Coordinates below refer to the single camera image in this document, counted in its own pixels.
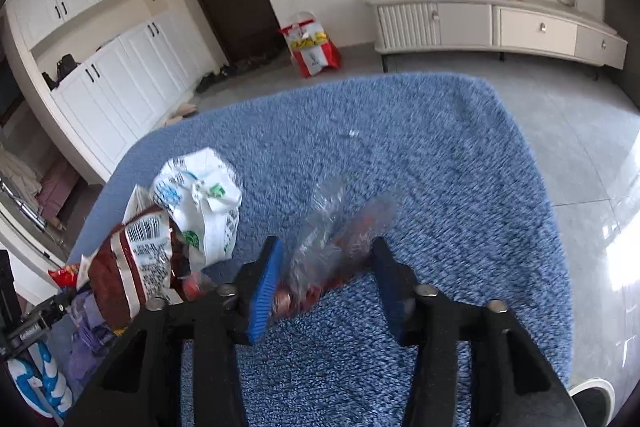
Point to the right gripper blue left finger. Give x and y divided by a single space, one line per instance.
139 382

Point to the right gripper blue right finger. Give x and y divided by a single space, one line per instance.
512 382

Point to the purple snack wrapper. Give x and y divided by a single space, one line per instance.
91 340

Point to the red snack bag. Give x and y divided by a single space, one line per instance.
66 277

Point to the dark brown snack bag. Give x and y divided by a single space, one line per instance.
143 258

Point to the white green printed bag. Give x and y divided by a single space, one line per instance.
203 196

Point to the clear red plastic wrapper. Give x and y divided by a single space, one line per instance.
328 253

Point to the blue white gloved left hand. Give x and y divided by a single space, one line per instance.
41 384

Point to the pink bed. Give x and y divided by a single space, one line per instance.
56 186

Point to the blue fluffy rug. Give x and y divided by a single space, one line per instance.
473 219

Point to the black handbag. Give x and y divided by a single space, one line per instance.
63 68

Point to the dark doormat with shoes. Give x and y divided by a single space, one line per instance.
240 68

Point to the red white shopping bag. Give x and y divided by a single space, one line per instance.
311 48

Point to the white tv cabinet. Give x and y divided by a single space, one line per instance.
534 27

